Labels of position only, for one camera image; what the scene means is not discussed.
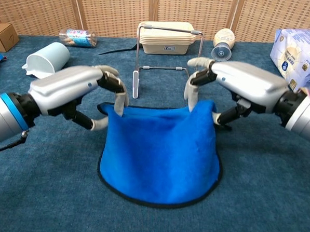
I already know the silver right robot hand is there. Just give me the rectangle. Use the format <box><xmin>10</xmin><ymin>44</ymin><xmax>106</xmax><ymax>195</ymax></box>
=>
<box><xmin>182</xmin><ymin>56</ymin><xmax>291</xmax><ymax>129</ymax></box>

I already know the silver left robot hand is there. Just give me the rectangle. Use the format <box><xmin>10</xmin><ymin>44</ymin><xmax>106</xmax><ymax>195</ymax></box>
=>
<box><xmin>26</xmin><ymin>61</ymin><xmax>131</xmax><ymax>133</ymax></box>

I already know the blue towel with black trim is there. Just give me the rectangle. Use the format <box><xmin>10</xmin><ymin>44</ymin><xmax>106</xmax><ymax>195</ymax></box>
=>
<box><xmin>92</xmin><ymin>93</ymin><xmax>227</xmax><ymax>211</ymax></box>

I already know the pale blue plastic cup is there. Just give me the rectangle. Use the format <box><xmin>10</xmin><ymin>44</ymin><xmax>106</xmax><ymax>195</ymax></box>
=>
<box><xmin>21</xmin><ymin>40</ymin><xmax>72</xmax><ymax>81</ymax></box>

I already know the clear jar with blue label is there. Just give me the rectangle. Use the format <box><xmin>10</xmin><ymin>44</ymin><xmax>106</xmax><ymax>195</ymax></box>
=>
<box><xmin>58</xmin><ymin>28</ymin><xmax>99</xmax><ymax>49</ymax></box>

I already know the lavender white paper pack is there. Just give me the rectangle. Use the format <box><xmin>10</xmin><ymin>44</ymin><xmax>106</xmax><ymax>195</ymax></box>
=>
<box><xmin>267</xmin><ymin>27</ymin><xmax>310</xmax><ymax>93</ymax></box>

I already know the cream squeeze sauce bottle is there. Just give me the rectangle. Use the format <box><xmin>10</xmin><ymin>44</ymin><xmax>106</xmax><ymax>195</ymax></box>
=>
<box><xmin>210</xmin><ymin>27</ymin><xmax>236</xmax><ymax>63</ymax></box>

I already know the grey slim utensil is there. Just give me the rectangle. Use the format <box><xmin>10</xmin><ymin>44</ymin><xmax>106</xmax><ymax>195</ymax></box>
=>
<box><xmin>98</xmin><ymin>42</ymin><xmax>138</xmax><ymax>57</ymax></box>

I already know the brown cardboard box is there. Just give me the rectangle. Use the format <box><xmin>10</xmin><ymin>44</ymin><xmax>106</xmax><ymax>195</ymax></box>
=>
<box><xmin>0</xmin><ymin>23</ymin><xmax>21</xmax><ymax>54</ymax></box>

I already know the woven wicker folding screen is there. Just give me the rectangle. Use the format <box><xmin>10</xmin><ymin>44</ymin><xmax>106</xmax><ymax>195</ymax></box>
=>
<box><xmin>0</xmin><ymin>0</ymin><xmax>310</xmax><ymax>51</ymax></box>

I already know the teal tablecloth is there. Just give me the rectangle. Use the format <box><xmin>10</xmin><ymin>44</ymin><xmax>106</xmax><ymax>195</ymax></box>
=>
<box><xmin>0</xmin><ymin>29</ymin><xmax>310</xmax><ymax>232</ymax></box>

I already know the cream lidded lunch box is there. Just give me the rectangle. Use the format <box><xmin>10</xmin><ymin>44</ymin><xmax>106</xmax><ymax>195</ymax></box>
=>
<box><xmin>138</xmin><ymin>20</ymin><xmax>198</xmax><ymax>57</ymax></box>

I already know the metal drying rack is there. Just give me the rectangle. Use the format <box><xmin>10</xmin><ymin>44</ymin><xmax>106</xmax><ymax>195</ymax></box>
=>
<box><xmin>131</xmin><ymin>23</ymin><xmax>204</xmax><ymax>103</ymax></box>

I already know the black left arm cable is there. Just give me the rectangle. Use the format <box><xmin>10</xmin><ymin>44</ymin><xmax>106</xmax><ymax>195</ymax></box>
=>
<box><xmin>0</xmin><ymin>129</ymin><xmax>30</xmax><ymax>158</ymax></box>

